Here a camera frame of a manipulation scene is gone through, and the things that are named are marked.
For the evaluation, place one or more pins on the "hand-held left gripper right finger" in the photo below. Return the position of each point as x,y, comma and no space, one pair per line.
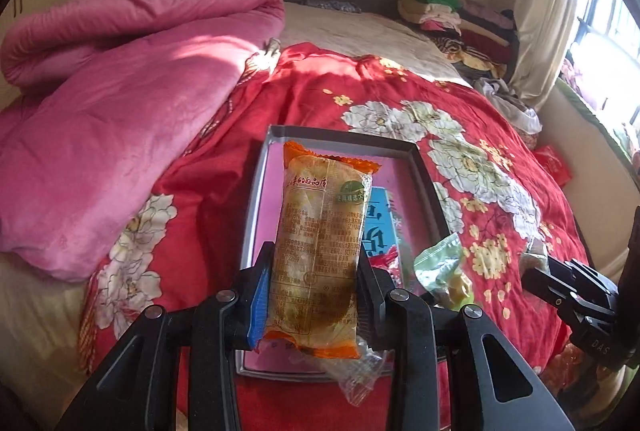
377,306

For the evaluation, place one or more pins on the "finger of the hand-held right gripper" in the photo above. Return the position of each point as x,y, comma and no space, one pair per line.
555,293
582,276

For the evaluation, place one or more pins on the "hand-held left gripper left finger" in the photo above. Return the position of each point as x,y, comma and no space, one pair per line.
257,306

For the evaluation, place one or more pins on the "clear snack packet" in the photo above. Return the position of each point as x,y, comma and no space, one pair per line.
535,253
357,376

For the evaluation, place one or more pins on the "red candy packet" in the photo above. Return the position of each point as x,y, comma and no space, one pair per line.
390,261

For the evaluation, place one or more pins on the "pale green snack packet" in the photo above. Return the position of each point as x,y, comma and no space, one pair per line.
440,261

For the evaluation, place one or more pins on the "orange-edged bread packet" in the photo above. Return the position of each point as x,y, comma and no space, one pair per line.
320,236

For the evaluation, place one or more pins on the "grey shallow cardboard box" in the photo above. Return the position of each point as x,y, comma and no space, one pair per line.
430,196

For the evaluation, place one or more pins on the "pink and blue book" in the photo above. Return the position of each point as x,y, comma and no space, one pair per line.
390,221

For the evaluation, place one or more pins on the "red floral blanket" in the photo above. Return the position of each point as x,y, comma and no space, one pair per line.
200,211

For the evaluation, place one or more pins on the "red plastic bag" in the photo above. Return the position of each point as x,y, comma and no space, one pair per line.
552,163

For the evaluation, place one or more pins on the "floral fabric basket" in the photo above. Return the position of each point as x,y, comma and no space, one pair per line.
531,138

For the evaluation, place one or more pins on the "green windowsill mat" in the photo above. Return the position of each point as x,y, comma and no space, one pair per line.
595,116

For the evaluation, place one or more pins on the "white crumpled cloth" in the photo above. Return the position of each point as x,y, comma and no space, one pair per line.
505,101

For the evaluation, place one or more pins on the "clothes heap on windowsill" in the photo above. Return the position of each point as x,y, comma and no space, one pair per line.
575,83

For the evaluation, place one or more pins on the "pink fleece quilt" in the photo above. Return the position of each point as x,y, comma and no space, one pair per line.
125,111

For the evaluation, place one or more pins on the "window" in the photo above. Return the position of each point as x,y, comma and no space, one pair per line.
610,36

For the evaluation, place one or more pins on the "white curtain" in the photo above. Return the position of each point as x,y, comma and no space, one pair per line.
545,11

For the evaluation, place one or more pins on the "stack of folded clothes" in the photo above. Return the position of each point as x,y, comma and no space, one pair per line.
450,21

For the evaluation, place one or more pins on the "dark patterned cloth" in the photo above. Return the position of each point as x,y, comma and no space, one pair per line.
332,6

